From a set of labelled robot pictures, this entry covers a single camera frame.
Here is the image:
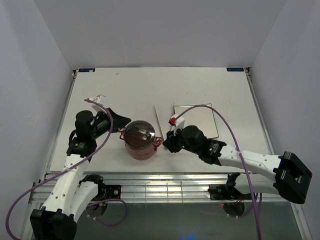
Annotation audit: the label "grey transparent top lid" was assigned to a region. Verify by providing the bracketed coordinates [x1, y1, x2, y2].
[123, 120, 156, 150]

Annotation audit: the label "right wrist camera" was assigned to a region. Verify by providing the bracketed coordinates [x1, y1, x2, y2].
[168, 113, 185, 136]

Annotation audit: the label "pink lunch bowl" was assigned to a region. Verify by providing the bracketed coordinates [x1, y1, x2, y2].
[127, 148, 155, 161]
[119, 131, 163, 159]

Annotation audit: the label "right blue corner label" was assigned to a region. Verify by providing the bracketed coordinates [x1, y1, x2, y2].
[226, 67, 245, 72]

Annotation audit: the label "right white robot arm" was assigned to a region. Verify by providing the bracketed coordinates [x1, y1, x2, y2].
[163, 125, 313, 204]

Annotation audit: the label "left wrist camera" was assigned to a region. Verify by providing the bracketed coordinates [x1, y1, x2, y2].
[85, 94, 106, 112]

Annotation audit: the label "aluminium frame rail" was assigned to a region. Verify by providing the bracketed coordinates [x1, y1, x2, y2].
[29, 172, 300, 204]

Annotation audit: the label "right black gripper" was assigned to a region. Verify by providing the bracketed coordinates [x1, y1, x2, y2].
[162, 125, 200, 155]

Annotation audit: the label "left blue corner label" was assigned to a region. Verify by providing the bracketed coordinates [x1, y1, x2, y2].
[78, 68, 96, 73]

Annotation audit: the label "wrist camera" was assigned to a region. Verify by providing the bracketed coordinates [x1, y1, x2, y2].
[168, 113, 185, 136]
[85, 94, 106, 112]

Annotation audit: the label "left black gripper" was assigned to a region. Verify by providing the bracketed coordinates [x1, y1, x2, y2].
[90, 107, 131, 139]

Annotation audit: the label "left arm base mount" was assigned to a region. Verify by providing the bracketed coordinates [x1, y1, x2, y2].
[102, 185, 122, 200]

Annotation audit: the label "metal tongs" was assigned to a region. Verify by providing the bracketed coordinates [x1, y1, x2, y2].
[153, 103, 175, 143]

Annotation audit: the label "white square plate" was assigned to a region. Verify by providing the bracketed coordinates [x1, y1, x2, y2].
[182, 107, 219, 139]

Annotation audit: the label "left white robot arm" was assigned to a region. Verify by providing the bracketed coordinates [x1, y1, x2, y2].
[30, 108, 131, 240]

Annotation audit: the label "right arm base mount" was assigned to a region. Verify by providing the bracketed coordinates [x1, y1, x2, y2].
[207, 184, 252, 201]

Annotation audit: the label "blue corner label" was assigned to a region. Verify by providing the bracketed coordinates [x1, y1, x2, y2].
[78, 68, 96, 73]
[226, 67, 245, 72]

